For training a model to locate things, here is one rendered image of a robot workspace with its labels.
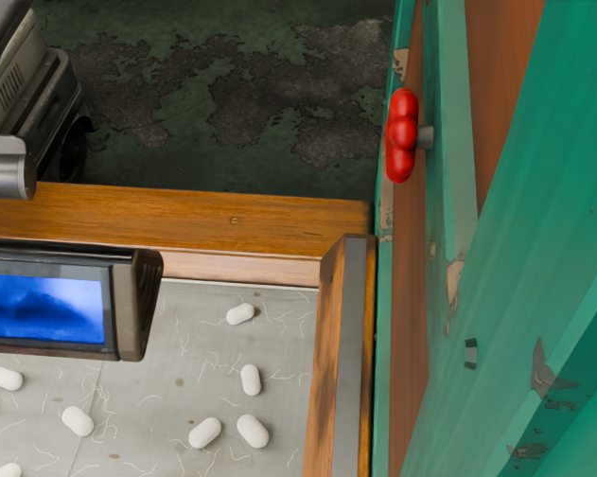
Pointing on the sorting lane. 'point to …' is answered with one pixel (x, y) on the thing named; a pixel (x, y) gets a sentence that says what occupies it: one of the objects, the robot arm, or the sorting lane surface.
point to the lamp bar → (67, 298)
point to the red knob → (404, 135)
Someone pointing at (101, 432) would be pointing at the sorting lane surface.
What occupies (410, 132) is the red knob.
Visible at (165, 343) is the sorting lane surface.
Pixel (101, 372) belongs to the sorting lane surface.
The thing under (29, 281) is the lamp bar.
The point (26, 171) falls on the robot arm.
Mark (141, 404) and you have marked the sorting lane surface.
